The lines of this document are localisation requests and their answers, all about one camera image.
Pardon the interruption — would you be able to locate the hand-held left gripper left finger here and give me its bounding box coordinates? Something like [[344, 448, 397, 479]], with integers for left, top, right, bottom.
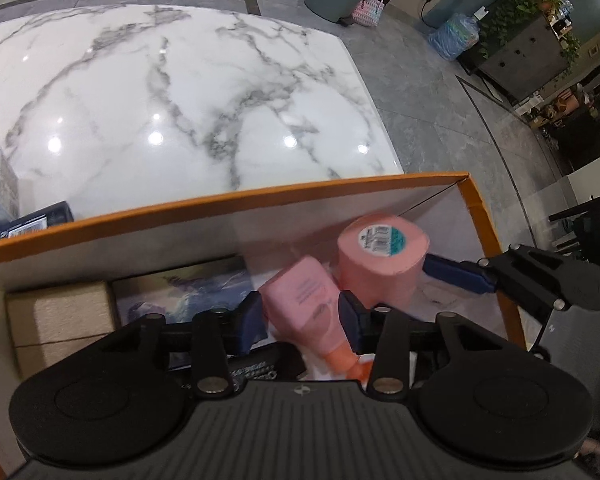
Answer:
[[97, 291, 265, 395]]

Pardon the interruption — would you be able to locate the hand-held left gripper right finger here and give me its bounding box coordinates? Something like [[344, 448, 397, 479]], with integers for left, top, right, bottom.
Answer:
[[337, 290, 526, 395]]

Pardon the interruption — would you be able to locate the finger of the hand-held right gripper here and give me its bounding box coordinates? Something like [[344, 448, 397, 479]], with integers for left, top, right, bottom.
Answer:
[[422, 244, 576, 311]]

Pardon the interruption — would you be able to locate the small pink pump bottle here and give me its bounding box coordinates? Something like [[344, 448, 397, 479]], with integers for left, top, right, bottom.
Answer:
[[258, 255, 377, 387]]

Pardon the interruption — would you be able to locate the pink roll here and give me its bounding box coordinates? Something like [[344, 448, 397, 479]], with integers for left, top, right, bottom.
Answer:
[[336, 213, 431, 309]]

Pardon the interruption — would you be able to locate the orange cardboard box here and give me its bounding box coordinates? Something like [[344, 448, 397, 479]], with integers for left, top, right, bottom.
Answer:
[[0, 172, 528, 480]]

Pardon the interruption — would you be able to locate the brown cardboard box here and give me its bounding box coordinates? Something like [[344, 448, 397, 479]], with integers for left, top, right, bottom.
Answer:
[[5, 280, 120, 378]]

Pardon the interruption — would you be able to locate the dark chair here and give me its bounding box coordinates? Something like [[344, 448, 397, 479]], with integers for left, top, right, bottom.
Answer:
[[549, 175, 600, 261]]

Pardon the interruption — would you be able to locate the dark wooden cabinet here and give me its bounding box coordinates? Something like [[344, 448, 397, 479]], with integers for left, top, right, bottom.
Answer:
[[457, 7, 581, 106]]

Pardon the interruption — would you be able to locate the black box with white label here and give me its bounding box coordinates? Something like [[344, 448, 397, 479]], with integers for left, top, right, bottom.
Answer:
[[0, 201, 76, 245]]

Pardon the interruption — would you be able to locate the pink woven bag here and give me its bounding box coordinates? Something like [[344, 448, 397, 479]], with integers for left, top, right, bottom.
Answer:
[[351, 0, 385, 28]]

